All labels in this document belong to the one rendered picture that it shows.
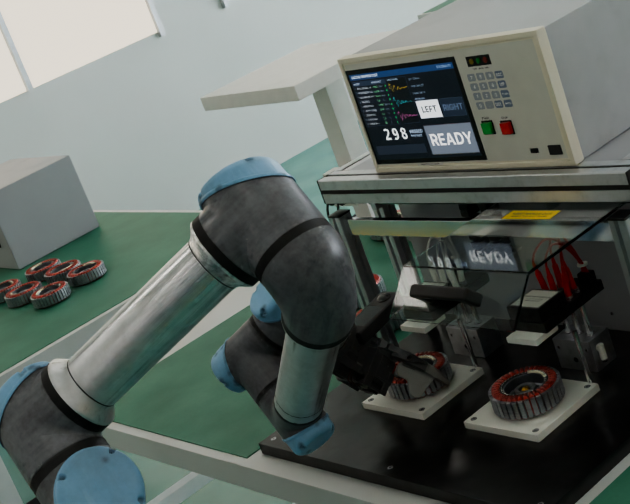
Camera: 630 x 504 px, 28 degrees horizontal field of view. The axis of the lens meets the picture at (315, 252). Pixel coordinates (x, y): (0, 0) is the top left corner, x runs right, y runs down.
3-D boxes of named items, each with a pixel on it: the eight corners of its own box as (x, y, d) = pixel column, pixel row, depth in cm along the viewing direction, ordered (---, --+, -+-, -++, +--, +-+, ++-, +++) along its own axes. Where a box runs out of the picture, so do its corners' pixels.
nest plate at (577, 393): (539, 442, 181) (536, 435, 181) (465, 428, 193) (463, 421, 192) (600, 390, 189) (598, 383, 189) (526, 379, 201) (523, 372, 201)
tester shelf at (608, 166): (635, 202, 170) (627, 172, 169) (324, 204, 224) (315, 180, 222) (799, 81, 194) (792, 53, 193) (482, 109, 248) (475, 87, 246)
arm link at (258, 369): (238, 413, 191) (287, 365, 188) (197, 357, 195) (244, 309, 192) (263, 411, 198) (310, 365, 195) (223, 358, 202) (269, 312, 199)
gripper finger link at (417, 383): (437, 410, 203) (386, 387, 203) (450, 377, 205) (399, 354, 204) (442, 408, 200) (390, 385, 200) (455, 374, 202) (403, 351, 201)
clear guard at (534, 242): (513, 333, 161) (500, 292, 159) (389, 320, 180) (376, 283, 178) (657, 222, 179) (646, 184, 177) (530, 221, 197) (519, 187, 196)
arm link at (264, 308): (239, 298, 194) (275, 260, 191) (289, 328, 200) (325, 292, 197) (250, 329, 187) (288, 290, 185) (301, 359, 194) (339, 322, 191)
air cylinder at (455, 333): (485, 358, 213) (475, 329, 212) (454, 354, 219) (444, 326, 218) (504, 343, 216) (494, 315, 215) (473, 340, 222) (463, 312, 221)
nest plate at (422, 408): (424, 420, 200) (422, 413, 200) (363, 408, 212) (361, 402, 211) (484, 373, 208) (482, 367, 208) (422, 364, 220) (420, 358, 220)
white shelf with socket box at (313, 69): (363, 276, 280) (293, 85, 266) (266, 270, 309) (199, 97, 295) (465, 209, 299) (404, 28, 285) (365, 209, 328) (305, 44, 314)
